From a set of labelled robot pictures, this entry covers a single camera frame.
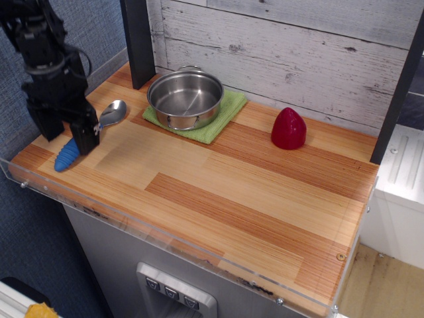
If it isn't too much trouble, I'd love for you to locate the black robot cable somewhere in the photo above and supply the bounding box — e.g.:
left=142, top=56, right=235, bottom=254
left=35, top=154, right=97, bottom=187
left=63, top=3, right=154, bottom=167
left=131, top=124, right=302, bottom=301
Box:
left=62, top=42, right=92, bottom=80

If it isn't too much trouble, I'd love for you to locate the dark left frame post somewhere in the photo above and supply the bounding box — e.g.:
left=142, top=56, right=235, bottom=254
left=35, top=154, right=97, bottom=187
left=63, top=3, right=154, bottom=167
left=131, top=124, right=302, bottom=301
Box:
left=120, top=0, right=156, bottom=89

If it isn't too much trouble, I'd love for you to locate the dark frame post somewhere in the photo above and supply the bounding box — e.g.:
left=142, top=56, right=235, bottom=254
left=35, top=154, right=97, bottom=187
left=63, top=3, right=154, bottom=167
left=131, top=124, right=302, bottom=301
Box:
left=369, top=0, right=424, bottom=165
left=120, top=0, right=156, bottom=89

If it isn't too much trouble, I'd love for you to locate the dark right frame post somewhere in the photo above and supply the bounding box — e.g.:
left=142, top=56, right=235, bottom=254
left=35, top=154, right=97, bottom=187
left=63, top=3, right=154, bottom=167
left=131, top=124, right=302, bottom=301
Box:
left=369, top=0, right=424, bottom=165

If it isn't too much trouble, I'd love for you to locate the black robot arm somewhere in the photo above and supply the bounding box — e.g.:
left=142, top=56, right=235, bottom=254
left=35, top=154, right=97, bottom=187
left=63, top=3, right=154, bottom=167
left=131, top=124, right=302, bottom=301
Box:
left=1, top=1, right=100, bottom=155

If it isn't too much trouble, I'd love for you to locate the silver dispenser button panel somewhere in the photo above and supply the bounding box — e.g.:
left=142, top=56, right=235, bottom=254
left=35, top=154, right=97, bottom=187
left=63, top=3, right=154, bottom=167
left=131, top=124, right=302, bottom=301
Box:
left=136, top=262, right=218, bottom=317

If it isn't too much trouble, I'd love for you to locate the white side cabinet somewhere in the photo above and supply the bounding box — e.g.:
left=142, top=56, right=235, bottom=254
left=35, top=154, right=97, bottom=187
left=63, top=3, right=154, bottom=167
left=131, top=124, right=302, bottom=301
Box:
left=360, top=125, right=423, bottom=268

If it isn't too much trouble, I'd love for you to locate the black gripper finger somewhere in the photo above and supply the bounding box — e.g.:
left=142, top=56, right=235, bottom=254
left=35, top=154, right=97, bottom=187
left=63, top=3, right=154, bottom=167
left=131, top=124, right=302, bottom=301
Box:
left=28, top=107, right=64, bottom=142
left=70, top=121, right=101, bottom=155

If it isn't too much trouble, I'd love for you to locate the blue handled metal spoon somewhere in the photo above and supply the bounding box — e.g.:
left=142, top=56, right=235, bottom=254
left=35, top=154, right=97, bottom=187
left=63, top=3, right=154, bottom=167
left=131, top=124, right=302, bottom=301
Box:
left=54, top=100, right=127, bottom=172

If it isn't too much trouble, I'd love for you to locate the red strawberry shaped toy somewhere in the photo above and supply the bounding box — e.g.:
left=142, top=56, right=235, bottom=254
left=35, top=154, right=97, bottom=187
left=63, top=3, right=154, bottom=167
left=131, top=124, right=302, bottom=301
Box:
left=271, top=107, right=307, bottom=150

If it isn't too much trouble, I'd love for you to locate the green folded cloth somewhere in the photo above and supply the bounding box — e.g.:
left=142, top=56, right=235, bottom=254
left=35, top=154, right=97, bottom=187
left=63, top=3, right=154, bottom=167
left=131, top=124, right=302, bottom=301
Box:
left=142, top=89, right=247, bottom=144

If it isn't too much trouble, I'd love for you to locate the stainless steel pot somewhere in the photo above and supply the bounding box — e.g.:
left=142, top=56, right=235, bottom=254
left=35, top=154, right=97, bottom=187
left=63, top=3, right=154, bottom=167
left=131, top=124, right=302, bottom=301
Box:
left=147, top=66, right=225, bottom=131

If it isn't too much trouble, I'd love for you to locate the grey toy fridge cabinet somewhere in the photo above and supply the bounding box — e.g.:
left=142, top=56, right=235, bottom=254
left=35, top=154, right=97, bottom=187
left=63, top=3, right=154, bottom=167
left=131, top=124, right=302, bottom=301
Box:
left=61, top=202, right=299, bottom=318

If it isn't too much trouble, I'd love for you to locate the clear acrylic table guard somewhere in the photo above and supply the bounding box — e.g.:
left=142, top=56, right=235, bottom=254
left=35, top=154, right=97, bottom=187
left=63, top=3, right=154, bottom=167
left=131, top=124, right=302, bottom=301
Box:
left=0, top=48, right=379, bottom=318

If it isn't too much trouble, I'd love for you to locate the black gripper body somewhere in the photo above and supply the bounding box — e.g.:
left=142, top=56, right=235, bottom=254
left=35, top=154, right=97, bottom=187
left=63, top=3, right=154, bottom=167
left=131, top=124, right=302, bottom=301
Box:
left=23, top=52, right=98, bottom=124

